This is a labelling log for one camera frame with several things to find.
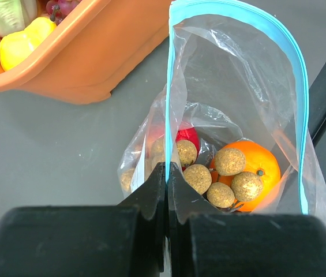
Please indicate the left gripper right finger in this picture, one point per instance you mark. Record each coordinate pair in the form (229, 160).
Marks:
(205, 241)

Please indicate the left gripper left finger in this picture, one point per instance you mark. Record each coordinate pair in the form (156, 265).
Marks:
(126, 239)

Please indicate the fake brown longan bunch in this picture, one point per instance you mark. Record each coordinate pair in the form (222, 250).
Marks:
(228, 168)

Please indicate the fake orange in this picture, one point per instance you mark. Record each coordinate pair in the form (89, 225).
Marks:
(262, 162)

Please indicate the fake red apple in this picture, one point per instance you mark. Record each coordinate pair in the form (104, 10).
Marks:
(188, 146)

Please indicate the clear zip top bag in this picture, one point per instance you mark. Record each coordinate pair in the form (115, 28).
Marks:
(234, 73)

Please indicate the fake yellow pepper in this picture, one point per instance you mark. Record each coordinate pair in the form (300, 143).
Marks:
(16, 47)

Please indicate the fake purple grapes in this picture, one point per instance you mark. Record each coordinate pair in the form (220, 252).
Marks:
(58, 10)

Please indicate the fake green lettuce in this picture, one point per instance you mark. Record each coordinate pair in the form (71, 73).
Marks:
(17, 15)

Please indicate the orange plastic bin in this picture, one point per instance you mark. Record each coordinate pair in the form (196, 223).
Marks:
(93, 49)

